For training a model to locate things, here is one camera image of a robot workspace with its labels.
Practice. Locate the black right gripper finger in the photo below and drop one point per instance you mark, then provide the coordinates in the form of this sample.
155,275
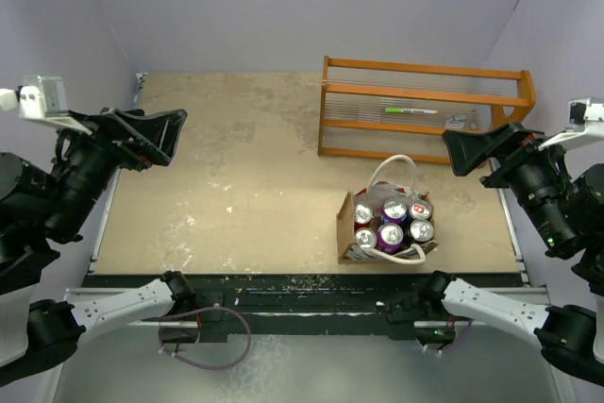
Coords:
466,154
498,134

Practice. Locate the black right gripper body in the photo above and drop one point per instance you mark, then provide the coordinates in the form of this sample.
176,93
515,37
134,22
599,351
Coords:
525,169

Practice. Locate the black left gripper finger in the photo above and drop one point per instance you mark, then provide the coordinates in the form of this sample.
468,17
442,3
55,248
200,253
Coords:
176,117
142,145

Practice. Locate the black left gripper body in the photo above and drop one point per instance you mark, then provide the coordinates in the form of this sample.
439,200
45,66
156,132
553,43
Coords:
93,160

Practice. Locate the purple fanta can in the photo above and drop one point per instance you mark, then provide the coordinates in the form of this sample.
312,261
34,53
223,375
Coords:
394,211
390,238

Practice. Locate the red cola can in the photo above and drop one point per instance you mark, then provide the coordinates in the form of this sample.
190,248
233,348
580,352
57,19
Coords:
365,238
363,214

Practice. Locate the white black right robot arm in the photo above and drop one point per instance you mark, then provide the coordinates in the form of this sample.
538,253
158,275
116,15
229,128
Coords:
568,216

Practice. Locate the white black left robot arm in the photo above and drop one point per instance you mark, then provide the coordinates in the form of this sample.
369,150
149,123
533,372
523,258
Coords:
39,208

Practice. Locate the watermelon print canvas bag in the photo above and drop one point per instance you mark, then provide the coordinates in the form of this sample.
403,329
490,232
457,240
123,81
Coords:
375,193

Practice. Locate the small grey clips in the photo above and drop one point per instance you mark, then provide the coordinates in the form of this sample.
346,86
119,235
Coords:
462,121

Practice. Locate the red tab soda can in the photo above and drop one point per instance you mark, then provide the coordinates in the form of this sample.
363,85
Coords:
420,210

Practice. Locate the green white marker pen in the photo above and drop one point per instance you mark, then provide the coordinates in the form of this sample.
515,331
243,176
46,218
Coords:
397,110

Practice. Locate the orange wooden shelf rack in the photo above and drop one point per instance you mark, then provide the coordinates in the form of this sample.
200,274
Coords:
373,109

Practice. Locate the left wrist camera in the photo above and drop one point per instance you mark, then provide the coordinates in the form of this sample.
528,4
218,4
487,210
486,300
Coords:
42,100

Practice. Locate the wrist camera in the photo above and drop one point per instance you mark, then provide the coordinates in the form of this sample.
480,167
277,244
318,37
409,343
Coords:
42,100
578,122

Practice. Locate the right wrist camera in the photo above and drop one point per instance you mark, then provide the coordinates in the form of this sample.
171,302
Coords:
578,122

